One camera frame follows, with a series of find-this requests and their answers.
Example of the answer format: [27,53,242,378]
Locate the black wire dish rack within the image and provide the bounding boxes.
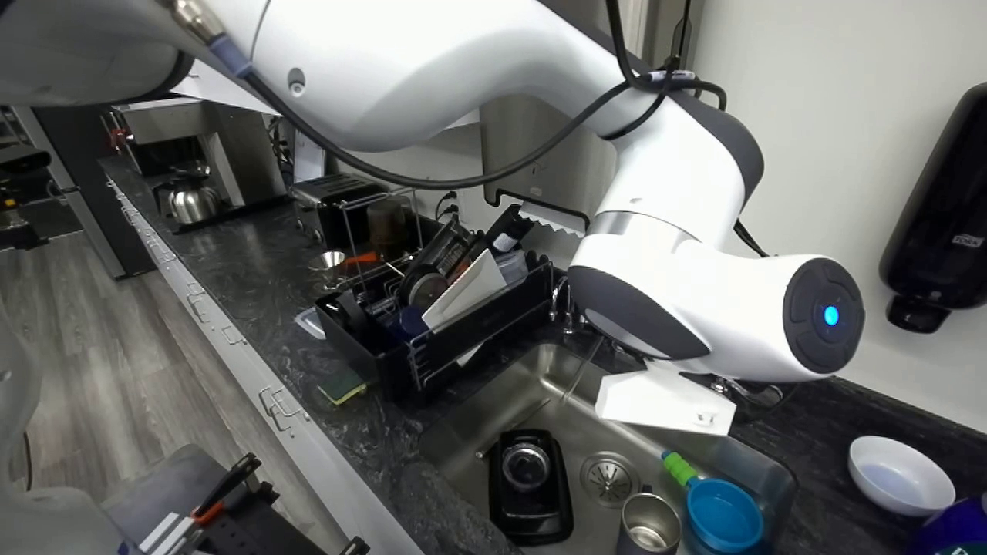
[312,205,565,401]

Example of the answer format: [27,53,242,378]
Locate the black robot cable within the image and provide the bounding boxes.
[204,0,768,258]

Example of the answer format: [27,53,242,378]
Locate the steel coffee brewer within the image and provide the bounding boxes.
[100,97,291,229]

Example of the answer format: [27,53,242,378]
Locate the white lower cabinets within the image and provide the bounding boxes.
[100,174,426,555]

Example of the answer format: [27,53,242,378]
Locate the green yellow sponge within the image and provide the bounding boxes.
[314,374,369,409]

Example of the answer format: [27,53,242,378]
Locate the black wall soap dispenser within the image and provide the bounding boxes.
[880,85,987,337]

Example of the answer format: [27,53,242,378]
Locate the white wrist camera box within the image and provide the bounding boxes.
[592,361,741,437]

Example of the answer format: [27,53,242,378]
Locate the dark brown metal canister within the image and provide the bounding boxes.
[318,187,412,258]

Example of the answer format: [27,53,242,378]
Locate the blue bottle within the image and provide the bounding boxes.
[914,498,987,555]

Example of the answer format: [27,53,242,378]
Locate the black round pan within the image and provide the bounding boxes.
[400,255,459,312]

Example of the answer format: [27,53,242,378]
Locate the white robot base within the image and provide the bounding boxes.
[0,366,121,555]

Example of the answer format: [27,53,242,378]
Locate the small white bowl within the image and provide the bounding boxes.
[845,432,960,521]

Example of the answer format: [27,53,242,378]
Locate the silver cabinet handle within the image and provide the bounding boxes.
[256,384,312,436]

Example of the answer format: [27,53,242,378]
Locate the blue scoop green handle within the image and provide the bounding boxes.
[659,451,764,555]

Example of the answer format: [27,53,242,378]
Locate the black orange clamp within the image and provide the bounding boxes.
[134,451,281,555]

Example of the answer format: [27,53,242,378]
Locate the stainless steel sink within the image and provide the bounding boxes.
[435,337,799,555]

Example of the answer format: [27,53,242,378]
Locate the stainless steel mug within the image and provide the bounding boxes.
[614,492,684,555]

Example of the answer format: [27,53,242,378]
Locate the chrome side sprayer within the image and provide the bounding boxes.
[550,275,585,341]

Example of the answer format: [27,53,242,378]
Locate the steel sink drain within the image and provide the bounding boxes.
[577,451,641,508]

